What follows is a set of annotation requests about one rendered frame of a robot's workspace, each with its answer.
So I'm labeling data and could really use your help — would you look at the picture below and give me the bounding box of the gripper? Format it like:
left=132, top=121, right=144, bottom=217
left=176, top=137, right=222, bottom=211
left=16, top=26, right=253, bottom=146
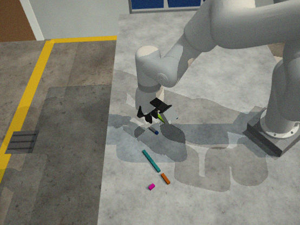
left=135, top=85, right=164, bottom=124

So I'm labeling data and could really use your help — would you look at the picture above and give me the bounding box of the magenta rod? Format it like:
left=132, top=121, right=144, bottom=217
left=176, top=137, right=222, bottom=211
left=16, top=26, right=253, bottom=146
left=148, top=184, right=155, bottom=190

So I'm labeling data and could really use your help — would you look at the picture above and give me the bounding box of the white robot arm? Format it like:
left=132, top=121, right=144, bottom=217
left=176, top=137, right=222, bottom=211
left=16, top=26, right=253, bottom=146
left=135, top=0, right=300, bottom=139

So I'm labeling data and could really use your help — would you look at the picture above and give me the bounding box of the turquoise rod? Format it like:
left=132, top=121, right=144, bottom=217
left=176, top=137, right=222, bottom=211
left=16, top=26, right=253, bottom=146
left=142, top=150, right=161, bottom=173

